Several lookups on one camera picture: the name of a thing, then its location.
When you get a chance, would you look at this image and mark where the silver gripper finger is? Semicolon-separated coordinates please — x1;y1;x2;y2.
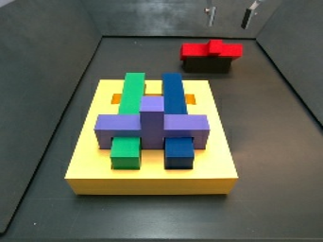
204;0;217;26
241;0;263;29

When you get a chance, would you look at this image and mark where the red E-shaped block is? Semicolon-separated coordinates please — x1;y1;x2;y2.
180;40;243;61

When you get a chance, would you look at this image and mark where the yellow base board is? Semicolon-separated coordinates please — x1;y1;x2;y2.
65;79;239;195

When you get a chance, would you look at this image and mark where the purple cross block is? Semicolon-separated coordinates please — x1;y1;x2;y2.
95;96;209;149

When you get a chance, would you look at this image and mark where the blue bar block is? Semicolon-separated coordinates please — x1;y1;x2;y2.
161;73;195;169

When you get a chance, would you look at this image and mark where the green bar block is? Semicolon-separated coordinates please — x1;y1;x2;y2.
109;73;145;169

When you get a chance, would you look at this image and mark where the black angled holder bracket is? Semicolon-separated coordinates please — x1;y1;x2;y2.
183;57;232;74

